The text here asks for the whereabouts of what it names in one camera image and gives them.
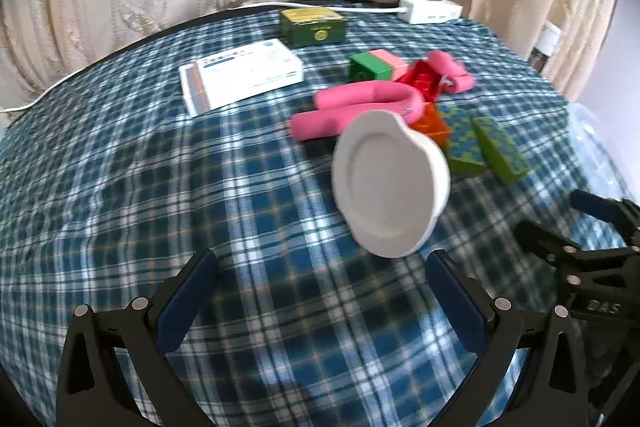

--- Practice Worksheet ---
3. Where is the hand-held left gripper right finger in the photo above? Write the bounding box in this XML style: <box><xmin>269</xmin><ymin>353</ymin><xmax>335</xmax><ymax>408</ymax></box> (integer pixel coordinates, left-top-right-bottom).
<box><xmin>425</xmin><ymin>249</ymin><xmax>591</xmax><ymax>427</ymax></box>

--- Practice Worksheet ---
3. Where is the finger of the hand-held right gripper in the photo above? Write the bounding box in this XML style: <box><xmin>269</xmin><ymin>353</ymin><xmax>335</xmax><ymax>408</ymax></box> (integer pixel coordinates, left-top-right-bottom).
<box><xmin>570</xmin><ymin>189</ymin><xmax>640</xmax><ymax>238</ymax></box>
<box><xmin>514</xmin><ymin>219</ymin><xmax>640</xmax><ymax>273</ymax></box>

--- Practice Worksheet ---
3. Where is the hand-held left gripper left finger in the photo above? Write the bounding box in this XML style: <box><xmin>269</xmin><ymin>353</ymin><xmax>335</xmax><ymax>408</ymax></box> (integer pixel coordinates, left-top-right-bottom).
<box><xmin>56</xmin><ymin>249</ymin><xmax>221</xmax><ymax>427</ymax></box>

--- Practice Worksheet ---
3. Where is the green blue patterned block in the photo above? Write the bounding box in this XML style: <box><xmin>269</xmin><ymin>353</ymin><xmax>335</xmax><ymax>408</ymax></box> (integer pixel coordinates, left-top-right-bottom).
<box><xmin>471</xmin><ymin>116</ymin><xmax>532</xmax><ymax>186</ymax></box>
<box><xmin>437</xmin><ymin>104</ymin><xmax>488</xmax><ymax>180</ymax></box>

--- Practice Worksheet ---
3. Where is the white plastic jar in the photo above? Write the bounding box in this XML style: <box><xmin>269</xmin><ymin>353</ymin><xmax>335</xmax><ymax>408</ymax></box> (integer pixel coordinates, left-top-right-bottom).
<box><xmin>331</xmin><ymin>111</ymin><xmax>452</xmax><ymax>259</ymax></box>

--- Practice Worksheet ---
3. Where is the orange building block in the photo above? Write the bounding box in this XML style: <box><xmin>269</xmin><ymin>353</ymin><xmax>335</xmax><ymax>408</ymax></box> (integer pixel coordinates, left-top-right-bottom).
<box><xmin>407</xmin><ymin>103</ymin><xmax>453</xmax><ymax>152</ymax></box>

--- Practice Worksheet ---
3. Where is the small pink foam curler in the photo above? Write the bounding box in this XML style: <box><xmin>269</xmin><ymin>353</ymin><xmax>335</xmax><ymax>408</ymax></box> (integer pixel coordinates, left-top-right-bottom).
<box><xmin>424</xmin><ymin>50</ymin><xmax>476</xmax><ymax>95</ymax></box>

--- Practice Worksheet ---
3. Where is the red building block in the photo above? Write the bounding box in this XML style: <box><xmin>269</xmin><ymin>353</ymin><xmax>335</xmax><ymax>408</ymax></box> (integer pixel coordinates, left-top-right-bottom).
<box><xmin>397</xmin><ymin>59</ymin><xmax>446</xmax><ymax>105</ymax></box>

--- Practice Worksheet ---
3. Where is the long pink foam curler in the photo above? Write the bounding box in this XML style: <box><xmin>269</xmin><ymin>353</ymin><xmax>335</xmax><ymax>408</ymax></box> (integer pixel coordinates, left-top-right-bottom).
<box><xmin>291</xmin><ymin>81</ymin><xmax>430</xmax><ymax>142</ymax></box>

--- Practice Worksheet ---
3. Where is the white medicine box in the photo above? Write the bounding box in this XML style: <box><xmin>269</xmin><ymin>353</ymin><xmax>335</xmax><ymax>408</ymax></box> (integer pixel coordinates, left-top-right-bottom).
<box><xmin>179</xmin><ymin>39</ymin><xmax>304</xmax><ymax>118</ymax></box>

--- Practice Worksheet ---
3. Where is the green and pink block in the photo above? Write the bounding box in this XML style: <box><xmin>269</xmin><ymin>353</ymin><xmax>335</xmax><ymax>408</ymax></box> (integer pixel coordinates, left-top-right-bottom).
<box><xmin>348</xmin><ymin>48</ymin><xmax>411</xmax><ymax>84</ymax></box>

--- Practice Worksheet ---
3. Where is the green and yellow box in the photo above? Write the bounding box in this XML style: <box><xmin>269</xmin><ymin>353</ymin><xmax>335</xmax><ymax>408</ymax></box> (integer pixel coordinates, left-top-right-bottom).
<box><xmin>278</xmin><ymin>7</ymin><xmax>348</xmax><ymax>48</ymax></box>

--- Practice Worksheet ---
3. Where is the blue plaid tablecloth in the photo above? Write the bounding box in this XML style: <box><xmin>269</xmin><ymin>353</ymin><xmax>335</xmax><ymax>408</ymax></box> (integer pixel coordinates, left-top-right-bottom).
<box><xmin>0</xmin><ymin>2</ymin><xmax>640</xmax><ymax>427</ymax></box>

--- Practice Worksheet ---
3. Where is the tall white capped cylinder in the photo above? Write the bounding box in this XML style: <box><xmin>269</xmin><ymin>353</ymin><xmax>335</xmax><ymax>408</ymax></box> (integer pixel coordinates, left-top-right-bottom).
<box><xmin>529</xmin><ymin>21</ymin><xmax>563</xmax><ymax>72</ymax></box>

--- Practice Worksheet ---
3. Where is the white power strip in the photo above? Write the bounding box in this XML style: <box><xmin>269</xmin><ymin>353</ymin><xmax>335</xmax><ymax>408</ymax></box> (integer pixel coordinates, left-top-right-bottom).
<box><xmin>399</xmin><ymin>0</ymin><xmax>463</xmax><ymax>25</ymax></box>

